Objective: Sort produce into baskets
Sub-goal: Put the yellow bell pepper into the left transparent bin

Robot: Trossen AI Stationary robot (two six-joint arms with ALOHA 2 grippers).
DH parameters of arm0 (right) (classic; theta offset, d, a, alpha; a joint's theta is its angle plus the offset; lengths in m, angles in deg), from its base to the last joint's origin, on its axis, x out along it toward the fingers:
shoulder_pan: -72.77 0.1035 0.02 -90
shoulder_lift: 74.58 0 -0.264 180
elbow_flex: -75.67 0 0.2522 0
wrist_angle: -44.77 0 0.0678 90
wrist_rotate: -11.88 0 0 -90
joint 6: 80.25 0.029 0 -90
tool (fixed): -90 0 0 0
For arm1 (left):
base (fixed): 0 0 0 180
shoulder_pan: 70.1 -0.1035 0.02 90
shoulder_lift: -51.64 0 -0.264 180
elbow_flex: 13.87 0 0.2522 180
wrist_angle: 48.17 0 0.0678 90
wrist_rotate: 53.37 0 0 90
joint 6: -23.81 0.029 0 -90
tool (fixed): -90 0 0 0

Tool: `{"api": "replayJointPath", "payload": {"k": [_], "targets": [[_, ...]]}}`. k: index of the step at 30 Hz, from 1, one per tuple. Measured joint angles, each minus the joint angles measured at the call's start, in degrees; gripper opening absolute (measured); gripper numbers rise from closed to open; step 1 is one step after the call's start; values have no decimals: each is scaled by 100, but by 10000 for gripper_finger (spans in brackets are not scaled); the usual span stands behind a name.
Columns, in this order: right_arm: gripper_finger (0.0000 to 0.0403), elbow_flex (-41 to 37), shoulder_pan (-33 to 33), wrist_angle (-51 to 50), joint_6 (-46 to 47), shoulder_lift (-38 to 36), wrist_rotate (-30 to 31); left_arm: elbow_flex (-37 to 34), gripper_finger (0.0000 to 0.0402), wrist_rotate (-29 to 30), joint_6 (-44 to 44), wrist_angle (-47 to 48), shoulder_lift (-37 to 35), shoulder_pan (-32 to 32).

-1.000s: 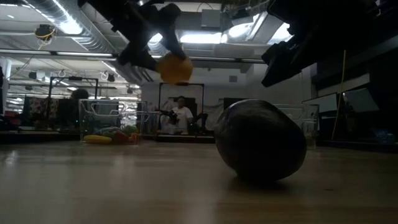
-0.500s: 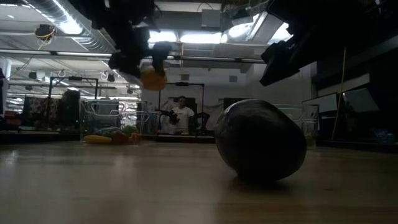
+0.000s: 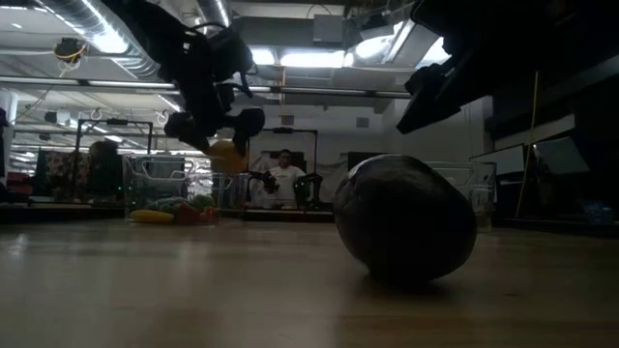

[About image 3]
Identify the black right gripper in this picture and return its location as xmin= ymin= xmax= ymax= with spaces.
xmin=396 ymin=0 xmax=548 ymax=135

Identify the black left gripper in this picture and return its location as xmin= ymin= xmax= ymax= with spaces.
xmin=162 ymin=72 xmax=267 ymax=158

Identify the yellow bell pepper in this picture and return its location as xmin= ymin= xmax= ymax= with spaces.
xmin=206 ymin=139 xmax=251 ymax=176

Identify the round purple eggplant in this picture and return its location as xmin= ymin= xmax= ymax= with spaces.
xmin=332 ymin=153 xmax=479 ymax=286

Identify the round ceiling light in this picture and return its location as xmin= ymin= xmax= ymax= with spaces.
xmin=354 ymin=36 xmax=391 ymax=60

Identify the rectangular ceiling light panel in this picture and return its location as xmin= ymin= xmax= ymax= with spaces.
xmin=251 ymin=46 xmax=278 ymax=67
xmin=279 ymin=49 xmax=347 ymax=70

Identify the clear plastic bin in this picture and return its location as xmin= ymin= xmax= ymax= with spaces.
xmin=121 ymin=153 xmax=243 ymax=224
xmin=425 ymin=159 xmax=498 ymax=232

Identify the black monitor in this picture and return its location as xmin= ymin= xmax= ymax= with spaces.
xmin=346 ymin=151 xmax=383 ymax=170

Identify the white slanted panel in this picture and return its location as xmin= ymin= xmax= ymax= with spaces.
xmin=533 ymin=136 xmax=592 ymax=175
xmin=471 ymin=143 xmax=527 ymax=176

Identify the long horizontal ceiling pipe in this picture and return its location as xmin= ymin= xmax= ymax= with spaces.
xmin=0 ymin=75 xmax=412 ymax=101

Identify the yellow squash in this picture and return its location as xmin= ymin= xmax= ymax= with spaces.
xmin=128 ymin=208 xmax=175 ymax=225

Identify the grey ceiling box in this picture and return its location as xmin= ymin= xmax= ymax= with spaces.
xmin=311 ymin=14 xmax=345 ymax=44

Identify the floral patterned cloth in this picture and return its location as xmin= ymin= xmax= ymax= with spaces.
xmin=45 ymin=152 xmax=91 ymax=197

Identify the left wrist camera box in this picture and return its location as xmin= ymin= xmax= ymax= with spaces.
xmin=207 ymin=26 xmax=256 ymax=82

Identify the black rectangular frame stand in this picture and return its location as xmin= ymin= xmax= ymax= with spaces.
xmin=260 ymin=127 xmax=319 ymax=175

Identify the yellow hanging cable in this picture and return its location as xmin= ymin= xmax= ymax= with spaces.
xmin=514 ymin=72 xmax=541 ymax=218

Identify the silver round air duct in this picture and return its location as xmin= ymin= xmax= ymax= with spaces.
xmin=195 ymin=0 xmax=234 ymax=28

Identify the black metal rack frame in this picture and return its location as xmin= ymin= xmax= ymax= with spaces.
xmin=72 ymin=119 xmax=155 ymax=194

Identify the large silver air duct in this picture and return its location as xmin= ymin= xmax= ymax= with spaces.
xmin=28 ymin=0 xmax=163 ymax=82

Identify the black table edge rail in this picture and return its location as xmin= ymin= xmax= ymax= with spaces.
xmin=0 ymin=205 xmax=335 ymax=224

